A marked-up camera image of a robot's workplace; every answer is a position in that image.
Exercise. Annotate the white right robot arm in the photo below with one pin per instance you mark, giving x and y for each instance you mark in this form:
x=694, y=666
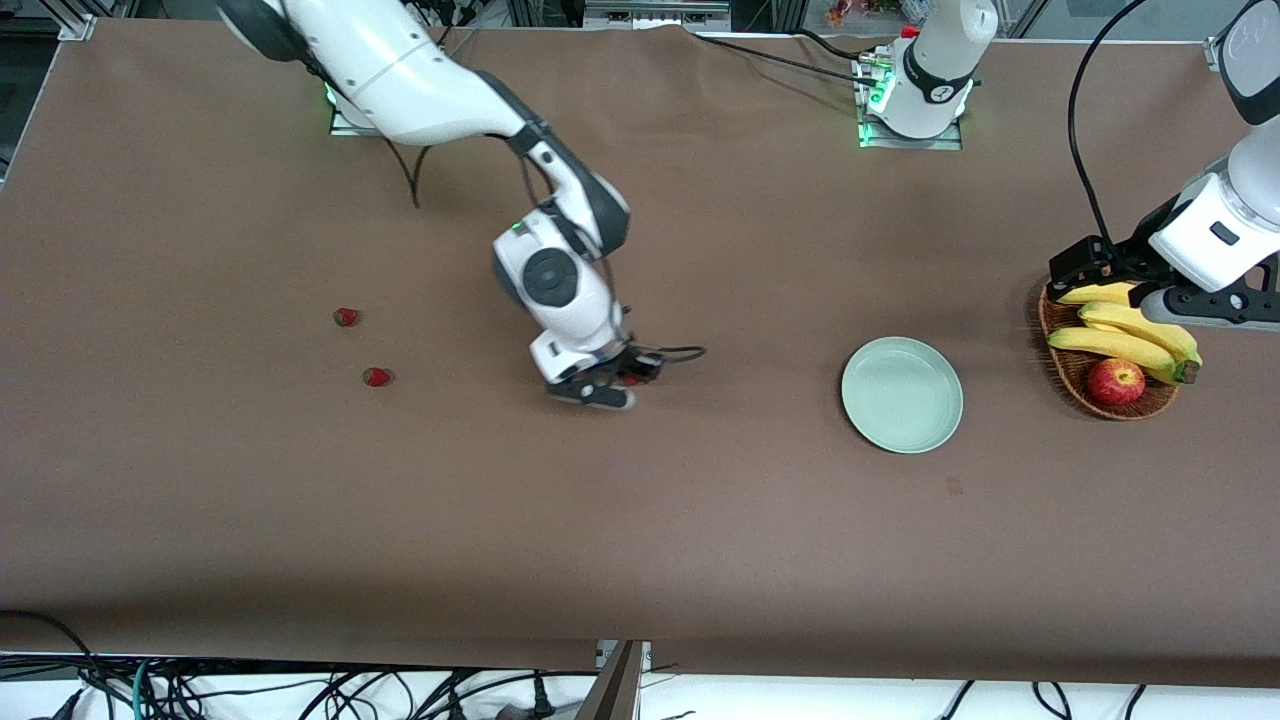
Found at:
x=400, y=70

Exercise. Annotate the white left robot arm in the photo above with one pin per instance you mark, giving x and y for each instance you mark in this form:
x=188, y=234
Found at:
x=935, y=70

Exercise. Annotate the pale green round plate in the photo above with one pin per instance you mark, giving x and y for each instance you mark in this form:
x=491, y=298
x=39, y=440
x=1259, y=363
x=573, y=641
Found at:
x=902, y=395

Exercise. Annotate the brown wicker basket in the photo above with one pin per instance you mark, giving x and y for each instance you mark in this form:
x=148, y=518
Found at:
x=1060, y=375

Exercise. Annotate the red apple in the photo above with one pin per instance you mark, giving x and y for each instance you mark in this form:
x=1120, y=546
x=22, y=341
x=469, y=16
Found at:
x=1115, y=385

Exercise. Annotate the brown table cover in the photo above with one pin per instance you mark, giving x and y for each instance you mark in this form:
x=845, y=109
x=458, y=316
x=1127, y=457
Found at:
x=700, y=520

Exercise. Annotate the grey metal device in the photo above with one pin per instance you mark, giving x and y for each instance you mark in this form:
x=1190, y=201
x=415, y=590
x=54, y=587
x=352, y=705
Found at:
x=650, y=15

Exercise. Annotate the aluminium frame profile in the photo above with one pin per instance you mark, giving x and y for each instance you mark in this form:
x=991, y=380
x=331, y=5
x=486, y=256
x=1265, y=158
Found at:
x=75, y=22
x=1212, y=55

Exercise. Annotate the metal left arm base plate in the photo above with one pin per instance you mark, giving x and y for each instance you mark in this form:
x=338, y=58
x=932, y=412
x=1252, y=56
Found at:
x=930, y=143

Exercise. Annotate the aluminium profile post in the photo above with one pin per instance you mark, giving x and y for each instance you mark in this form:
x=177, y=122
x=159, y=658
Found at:
x=620, y=690

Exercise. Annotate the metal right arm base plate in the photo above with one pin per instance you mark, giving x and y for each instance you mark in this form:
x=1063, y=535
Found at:
x=345, y=125

